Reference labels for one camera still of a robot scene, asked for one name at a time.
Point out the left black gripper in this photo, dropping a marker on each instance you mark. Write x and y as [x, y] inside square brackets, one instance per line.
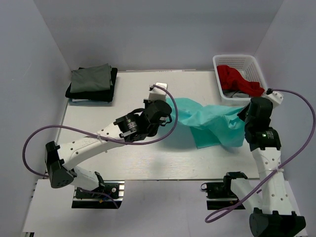
[146, 102]

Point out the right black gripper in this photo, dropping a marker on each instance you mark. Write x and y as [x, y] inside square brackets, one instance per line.
[242, 113]

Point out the teal t shirt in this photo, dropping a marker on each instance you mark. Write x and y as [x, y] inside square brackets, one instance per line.
[211, 125]

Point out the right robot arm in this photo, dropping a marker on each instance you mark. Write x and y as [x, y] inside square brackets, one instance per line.
[271, 212]

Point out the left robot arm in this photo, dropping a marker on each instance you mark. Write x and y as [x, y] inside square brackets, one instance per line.
[62, 161]

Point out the grey t shirt in basket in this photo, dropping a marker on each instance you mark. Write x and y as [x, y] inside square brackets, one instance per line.
[234, 94]

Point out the red t shirt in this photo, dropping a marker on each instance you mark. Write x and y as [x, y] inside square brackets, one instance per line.
[256, 89]

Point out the white plastic basket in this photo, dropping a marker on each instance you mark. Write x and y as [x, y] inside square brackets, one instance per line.
[249, 69]

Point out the folded grey t shirt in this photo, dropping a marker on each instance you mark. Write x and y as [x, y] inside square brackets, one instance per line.
[91, 79]

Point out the folded light blue t shirt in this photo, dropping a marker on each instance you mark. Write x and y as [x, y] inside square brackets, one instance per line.
[77, 100]

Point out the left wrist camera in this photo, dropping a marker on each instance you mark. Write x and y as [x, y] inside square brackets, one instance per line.
[156, 93]

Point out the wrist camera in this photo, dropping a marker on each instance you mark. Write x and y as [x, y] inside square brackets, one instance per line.
[274, 96]
[156, 93]

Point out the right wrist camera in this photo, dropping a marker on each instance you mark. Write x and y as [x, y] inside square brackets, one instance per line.
[274, 96]

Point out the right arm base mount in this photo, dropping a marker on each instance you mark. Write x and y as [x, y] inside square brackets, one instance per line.
[218, 195]

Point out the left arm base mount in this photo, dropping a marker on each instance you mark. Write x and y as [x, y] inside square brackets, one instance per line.
[108, 197]

